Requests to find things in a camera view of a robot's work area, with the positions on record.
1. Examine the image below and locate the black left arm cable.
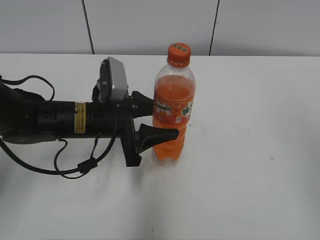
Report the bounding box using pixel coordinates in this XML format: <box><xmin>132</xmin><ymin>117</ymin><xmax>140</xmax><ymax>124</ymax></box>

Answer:
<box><xmin>0</xmin><ymin>74</ymin><xmax>121</xmax><ymax>179</ymax></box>

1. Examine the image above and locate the orange Mirinda soda bottle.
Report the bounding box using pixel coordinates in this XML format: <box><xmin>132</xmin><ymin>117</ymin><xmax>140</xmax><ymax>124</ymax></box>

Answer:
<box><xmin>152</xmin><ymin>60</ymin><xmax>196</xmax><ymax>161</ymax></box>

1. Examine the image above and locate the orange bottle cap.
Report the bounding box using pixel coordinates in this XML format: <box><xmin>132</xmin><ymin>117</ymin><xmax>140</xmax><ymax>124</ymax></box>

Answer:
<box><xmin>167</xmin><ymin>42</ymin><xmax>191</xmax><ymax>68</ymax></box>

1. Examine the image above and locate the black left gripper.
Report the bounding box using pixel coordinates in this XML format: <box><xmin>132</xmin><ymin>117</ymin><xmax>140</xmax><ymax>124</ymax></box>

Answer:
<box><xmin>87</xmin><ymin>91</ymin><xmax>179</xmax><ymax>167</ymax></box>

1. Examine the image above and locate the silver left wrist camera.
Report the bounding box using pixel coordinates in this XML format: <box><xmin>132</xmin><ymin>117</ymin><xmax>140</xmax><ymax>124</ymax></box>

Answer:
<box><xmin>92</xmin><ymin>56</ymin><xmax>128</xmax><ymax>103</ymax></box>

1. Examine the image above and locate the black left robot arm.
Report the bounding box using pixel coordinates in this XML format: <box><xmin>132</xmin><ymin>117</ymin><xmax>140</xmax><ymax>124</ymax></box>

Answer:
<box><xmin>0</xmin><ymin>83</ymin><xmax>179</xmax><ymax>167</ymax></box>

